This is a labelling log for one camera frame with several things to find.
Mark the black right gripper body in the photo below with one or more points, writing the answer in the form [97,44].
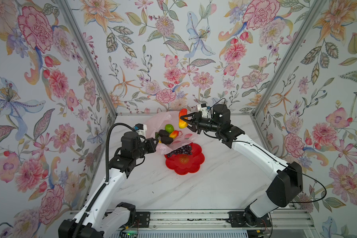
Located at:
[197,122]

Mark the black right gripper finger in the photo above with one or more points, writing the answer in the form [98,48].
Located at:
[186,115]
[189,124]

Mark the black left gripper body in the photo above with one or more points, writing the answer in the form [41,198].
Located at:
[154,143]

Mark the red yellow mango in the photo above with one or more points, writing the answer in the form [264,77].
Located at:
[179,123]
[174,134]

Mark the dark purple grape bunch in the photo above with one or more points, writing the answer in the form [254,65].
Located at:
[184,150]

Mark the green round textured fruit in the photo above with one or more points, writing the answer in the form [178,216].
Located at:
[169,128]

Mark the dark avocado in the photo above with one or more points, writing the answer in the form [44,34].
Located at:
[163,133]
[166,140]

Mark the pink plastic bag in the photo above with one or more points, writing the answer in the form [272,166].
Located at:
[158,122]

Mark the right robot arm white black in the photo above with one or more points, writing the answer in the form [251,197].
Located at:
[286,178]

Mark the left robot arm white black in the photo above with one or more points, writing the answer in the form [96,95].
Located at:
[93,221]

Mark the red flower-shaped plate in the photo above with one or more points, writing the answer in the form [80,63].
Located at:
[185,164]

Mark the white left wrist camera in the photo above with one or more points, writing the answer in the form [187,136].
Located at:
[141,129]

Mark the left aluminium corner post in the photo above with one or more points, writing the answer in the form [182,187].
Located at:
[72,23]

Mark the aluminium corner post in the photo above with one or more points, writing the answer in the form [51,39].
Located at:
[290,53]
[72,23]

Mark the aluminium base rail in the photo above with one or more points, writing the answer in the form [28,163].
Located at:
[282,219]

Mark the right aluminium corner post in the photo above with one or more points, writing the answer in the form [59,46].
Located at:
[290,53]

